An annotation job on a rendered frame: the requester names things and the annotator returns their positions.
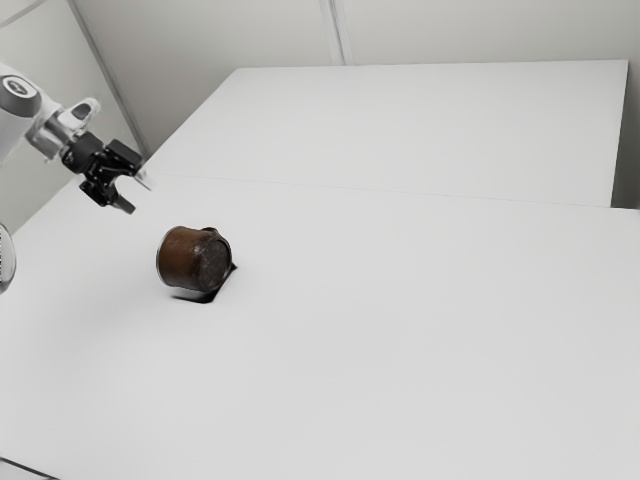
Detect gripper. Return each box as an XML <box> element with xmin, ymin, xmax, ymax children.
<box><xmin>61</xmin><ymin>131</ymin><xmax>152</xmax><ymax>216</ymax></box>

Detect brown rusty mug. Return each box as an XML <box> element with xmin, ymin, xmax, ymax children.
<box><xmin>155</xmin><ymin>225</ymin><xmax>236</xmax><ymax>294</ymax></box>

